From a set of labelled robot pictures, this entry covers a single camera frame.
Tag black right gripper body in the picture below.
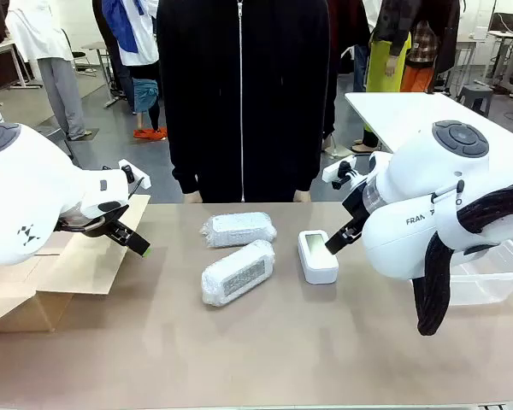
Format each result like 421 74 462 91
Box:
342 186 370 231

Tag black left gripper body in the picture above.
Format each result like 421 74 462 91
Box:
55 204 133 243

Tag white unwrapped digital clock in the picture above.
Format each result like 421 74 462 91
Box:
297 229 340 285

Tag bubble-wrapped clock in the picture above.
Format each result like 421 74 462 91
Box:
200 238 277 308
198 211 279 249

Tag person's right forearm black sleeve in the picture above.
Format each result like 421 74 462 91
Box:
170 123 203 196

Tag person's left forearm black sleeve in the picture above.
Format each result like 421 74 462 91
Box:
295 123 333 194

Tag bubble-wrapped clock, face hidden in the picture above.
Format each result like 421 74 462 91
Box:
198 211 279 249

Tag open cardboard box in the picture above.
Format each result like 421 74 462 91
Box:
0 194 152 334

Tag grey plastic stool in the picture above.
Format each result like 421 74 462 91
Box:
457 84 494 117
34 124 76 166

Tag orange shoes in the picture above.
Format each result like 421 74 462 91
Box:
133 126 169 141

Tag clear plastic bin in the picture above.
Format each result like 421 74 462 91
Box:
447 238 513 307

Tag person in orange trousers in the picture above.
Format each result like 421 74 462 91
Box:
400 19 438 94

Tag small round-top background table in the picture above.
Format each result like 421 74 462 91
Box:
81 40 127 108

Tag person with yellow apron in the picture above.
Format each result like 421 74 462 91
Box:
351 0 413 155

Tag person in black hoodie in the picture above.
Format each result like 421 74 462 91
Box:
155 0 339 204

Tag person in dark red clothes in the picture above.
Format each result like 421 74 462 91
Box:
322 0 371 153

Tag black background chair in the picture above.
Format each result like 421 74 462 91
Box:
61 27 98 79

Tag person in blue white clothes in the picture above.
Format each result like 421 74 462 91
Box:
100 0 162 132

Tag white background workstation desk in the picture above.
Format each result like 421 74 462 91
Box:
469 11 513 96

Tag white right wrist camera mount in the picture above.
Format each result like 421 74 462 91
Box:
321 155 382 190

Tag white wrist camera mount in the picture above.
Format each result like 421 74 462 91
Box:
321 155 382 190
118 158 152 192

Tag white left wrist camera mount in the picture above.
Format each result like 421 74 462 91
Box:
118 158 152 192

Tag black braided cable bundle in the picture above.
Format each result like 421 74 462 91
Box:
412 178 513 337

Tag background desk with grey frame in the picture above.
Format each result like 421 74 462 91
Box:
0 37 44 91

